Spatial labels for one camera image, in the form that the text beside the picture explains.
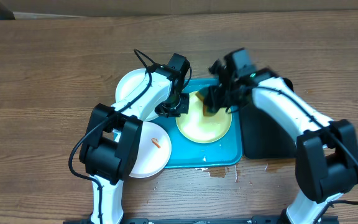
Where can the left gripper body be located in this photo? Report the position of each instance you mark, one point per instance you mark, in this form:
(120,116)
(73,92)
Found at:
(176,107)

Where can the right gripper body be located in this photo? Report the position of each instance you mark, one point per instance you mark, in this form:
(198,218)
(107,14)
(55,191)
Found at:
(228,99)

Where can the green yellow scrub sponge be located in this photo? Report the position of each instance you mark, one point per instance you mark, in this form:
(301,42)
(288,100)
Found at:
(210,101)

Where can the lime green rimmed plate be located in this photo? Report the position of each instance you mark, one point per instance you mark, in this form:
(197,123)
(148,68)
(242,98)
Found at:
(203,129)

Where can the white plate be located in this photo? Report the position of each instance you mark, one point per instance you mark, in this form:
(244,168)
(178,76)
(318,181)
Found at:
(155,149)
(132,85)

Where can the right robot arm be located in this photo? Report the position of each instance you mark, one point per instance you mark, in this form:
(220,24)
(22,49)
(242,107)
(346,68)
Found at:
(326,151)

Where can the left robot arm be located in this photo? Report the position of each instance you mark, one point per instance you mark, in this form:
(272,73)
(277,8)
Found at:
(110,146)

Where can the teal plastic tray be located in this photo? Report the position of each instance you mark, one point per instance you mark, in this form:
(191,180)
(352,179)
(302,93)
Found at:
(188,154)

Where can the black rectangular tray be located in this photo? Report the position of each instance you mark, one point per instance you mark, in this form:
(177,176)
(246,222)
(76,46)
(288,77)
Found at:
(267,127)

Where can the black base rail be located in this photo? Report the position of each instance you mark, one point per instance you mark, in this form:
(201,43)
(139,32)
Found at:
(197,220)

